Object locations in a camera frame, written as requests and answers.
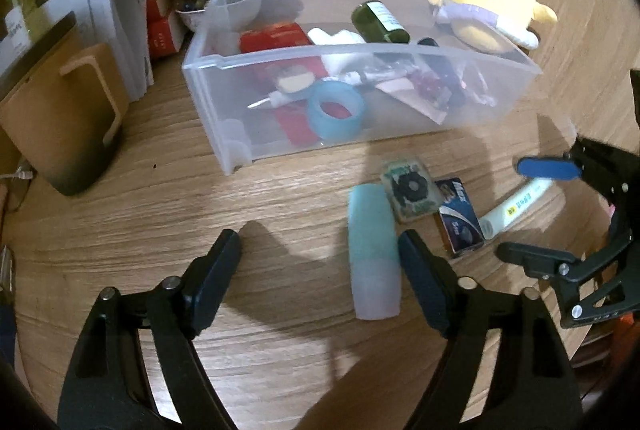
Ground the dark green bottle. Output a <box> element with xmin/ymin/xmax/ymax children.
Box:
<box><xmin>352</xmin><ymin>0</ymin><xmax>410</xmax><ymax>43</ymax></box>

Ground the white green tube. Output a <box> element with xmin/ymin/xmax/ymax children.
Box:
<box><xmin>480</xmin><ymin>178</ymin><xmax>552</xmax><ymax>240</ymax></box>

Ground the mint green tube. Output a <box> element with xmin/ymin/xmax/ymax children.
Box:
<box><xmin>347</xmin><ymin>183</ymin><xmax>401</xmax><ymax>320</ymax></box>

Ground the clear plastic storage bin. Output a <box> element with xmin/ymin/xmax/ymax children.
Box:
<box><xmin>182</xmin><ymin>0</ymin><xmax>539</xmax><ymax>173</ymax></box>

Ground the green cap spray bottle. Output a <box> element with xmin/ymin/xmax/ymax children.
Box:
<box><xmin>4</xmin><ymin>0</ymin><xmax>35</xmax><ymax>55</ymax></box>

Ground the brown ceramic mug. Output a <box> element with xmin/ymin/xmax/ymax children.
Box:
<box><xmin>1</xmin><ymin>12</ymin><xmax>129</xmax><ymax>196</ymax></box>

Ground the pink bead bracelet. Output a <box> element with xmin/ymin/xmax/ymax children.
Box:
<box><xmin>412</xmin><ymin>73</ymin><xmax>454</xmax><ymax>108</ymax></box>

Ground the white paper box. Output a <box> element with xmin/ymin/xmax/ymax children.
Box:
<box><xmin>40</xmin><ymin>0</ymin><xmax>153</xmax><ymax>102</ymax></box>

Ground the red booklet in bin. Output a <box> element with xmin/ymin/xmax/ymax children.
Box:
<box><xmin>240</xmin><ymin>23</ymin><xmax>329</xmax><ymax>147</ymax></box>

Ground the blue tape roll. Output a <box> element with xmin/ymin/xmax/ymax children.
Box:
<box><xmin>307</xmin><ymin>80</ymin><xmax>367</xmax><ymax>143</ymax></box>

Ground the blue battery box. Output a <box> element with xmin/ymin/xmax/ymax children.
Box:
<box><xmin>435</xmin><ymin>178</ymin><xmax>485</xmax><ymax>257</ymax></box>

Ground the green black small packet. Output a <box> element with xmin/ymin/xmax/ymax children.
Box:
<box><xmin>381</xmin><ymin>159</ymin><xmax>444</xmax><ymax>223</ymax></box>

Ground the black cylinder bottle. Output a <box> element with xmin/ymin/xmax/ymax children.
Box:
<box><xmin>421</xmin><ymin>54</ymin><xmax>465</xmax><ymax>108</ymax></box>

